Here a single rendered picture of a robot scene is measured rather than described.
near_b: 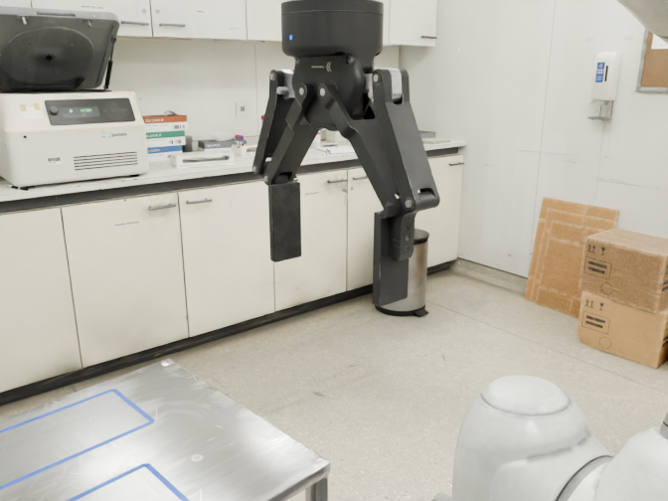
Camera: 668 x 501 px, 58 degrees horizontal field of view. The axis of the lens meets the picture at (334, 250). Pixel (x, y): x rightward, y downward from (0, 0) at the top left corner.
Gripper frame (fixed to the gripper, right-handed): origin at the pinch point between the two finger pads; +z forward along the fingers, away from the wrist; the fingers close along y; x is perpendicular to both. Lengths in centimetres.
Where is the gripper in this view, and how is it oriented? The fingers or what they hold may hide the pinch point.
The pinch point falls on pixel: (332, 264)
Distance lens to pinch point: 49.4
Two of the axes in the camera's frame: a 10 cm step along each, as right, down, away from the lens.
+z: 0.0, 9.6, 2.9
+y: -6.3, -2.2, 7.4
